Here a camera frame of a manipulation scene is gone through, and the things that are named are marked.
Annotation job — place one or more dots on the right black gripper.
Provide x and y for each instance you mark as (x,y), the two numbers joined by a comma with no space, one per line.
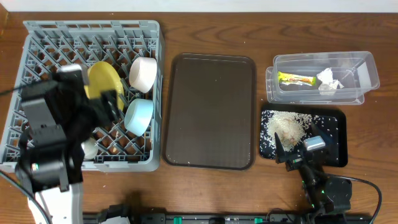
(296,160)

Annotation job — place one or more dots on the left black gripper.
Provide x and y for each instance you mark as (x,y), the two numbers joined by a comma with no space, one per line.
(101,104)

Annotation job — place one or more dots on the yellow round plate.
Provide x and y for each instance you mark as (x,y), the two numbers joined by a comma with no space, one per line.
(102,76)

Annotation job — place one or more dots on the light blue bowl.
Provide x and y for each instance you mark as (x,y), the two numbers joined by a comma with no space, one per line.
(138,116)

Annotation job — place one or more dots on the white cup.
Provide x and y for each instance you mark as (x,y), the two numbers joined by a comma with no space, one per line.
(89,148)

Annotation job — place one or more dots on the white bowl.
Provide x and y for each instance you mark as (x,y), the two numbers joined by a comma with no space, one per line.
(142,73)

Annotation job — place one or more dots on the white tissue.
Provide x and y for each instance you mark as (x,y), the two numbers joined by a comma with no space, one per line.
(328,85)

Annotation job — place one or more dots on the green snack wrapper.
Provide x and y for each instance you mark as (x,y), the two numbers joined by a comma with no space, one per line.
(288,78)

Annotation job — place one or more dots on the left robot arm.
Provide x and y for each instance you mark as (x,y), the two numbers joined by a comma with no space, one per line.
(61,117)

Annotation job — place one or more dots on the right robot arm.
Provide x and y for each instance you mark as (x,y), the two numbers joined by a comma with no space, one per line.
(329,196)

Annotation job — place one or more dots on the black waste tray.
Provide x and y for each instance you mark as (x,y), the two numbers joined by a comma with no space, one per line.
(342,159)

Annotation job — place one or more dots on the spilled rice pile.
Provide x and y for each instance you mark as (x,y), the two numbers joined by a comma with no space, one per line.
(293,128)

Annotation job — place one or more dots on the grey plastic dish rack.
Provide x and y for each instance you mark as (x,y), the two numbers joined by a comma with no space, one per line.
(49,45)

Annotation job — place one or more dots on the clear plastic bin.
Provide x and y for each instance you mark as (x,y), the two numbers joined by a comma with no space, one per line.
(355,70)

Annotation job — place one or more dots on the dark brown serving tray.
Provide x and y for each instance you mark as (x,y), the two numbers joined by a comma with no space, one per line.
(211,112)

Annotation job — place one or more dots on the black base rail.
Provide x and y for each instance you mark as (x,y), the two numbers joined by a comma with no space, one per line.
(124,214)

